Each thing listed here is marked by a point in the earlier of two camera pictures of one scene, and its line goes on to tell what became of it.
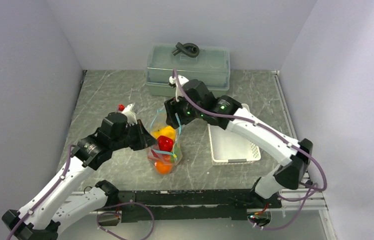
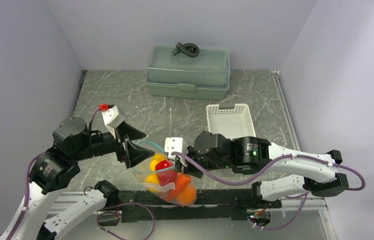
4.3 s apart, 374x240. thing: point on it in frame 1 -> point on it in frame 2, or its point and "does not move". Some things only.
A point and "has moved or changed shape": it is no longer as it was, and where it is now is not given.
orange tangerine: (162, 168) -> (187, 197)
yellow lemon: (168, 131) -> (156, 159)
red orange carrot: (166, 158) -> (182, 180)
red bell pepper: (165, 143) has moved or changed shape
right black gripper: (172, 107) -> (188, 169)
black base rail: (206, 204) does not move
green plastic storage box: (212, 64) does not move
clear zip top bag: (167, 153) -> (158, 175)
